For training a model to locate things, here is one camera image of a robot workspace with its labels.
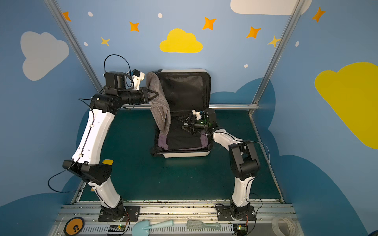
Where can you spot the left small circuit board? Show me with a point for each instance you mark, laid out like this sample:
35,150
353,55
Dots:
116,230

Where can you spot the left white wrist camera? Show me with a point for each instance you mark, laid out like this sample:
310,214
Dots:
137,78

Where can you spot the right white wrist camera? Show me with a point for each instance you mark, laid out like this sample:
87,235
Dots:
199,115

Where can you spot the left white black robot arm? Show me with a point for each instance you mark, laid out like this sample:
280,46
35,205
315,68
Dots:
120,89

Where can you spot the right small circuit board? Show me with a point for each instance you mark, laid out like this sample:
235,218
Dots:
239,230

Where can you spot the aluminium frame post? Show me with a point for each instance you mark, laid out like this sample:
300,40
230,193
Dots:
288,30
58,15

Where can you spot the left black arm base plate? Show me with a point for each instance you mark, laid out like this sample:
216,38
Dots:
133,213

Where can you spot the black t-shirt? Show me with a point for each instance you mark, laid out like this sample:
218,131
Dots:
175,129

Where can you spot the white hard-shell suitcase black lining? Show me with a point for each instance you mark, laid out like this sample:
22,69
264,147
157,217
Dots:
185,90

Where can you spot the yellow toy shovel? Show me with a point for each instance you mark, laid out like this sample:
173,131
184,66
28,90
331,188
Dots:
108,162

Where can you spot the pale green hair brush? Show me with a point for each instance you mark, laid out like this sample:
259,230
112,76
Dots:
199,225

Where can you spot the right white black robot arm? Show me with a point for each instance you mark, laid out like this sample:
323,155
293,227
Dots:
244,163

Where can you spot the purple trousers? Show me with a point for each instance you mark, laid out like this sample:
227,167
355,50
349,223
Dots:
162,143

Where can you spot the small circuit board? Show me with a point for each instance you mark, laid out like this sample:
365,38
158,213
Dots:
239,230
116,230

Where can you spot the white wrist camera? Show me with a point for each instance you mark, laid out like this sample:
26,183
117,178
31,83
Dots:
137,78
199,115

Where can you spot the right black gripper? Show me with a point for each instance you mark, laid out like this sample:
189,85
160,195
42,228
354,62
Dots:
191,125

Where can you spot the orange black round disc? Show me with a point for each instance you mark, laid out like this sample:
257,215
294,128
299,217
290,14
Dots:
74,226

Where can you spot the teal toy shovel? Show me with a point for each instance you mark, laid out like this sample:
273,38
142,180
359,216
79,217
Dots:
143,228

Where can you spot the right aluminium frame post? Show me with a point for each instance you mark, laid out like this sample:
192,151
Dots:
288,30

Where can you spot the grey towel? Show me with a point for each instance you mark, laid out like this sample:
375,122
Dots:
159,106

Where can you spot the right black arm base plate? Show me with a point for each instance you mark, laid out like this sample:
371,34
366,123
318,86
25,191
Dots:
232,213

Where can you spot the left aluminium frame post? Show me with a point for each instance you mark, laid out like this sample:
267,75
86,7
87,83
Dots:
58,15

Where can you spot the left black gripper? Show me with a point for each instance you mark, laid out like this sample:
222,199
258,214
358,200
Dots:
144,95

